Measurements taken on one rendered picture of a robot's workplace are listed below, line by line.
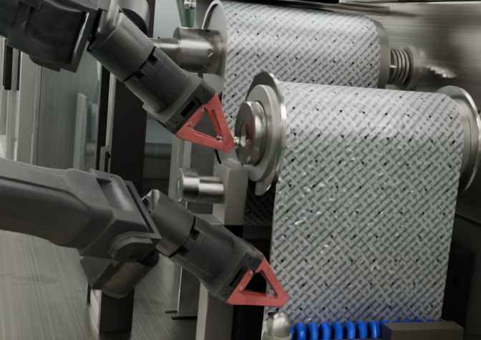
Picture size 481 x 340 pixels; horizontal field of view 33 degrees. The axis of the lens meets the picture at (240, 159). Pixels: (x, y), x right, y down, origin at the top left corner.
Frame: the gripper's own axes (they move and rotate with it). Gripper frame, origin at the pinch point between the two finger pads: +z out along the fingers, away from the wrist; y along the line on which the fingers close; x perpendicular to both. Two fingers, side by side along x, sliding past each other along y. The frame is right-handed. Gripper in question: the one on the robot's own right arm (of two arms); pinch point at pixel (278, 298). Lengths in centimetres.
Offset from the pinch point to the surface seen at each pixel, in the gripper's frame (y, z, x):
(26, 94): -102, -26, -1
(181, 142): -75, 2, 9
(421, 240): 0.3, 11.7, 15.2
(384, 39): -25.2, 4.1, 38.5
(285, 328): 8.2, -1.7, -1.6
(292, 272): 0.3, -0.6, 3.4
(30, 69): -102, -29, 4
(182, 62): -28.3, -18.5, 18.3
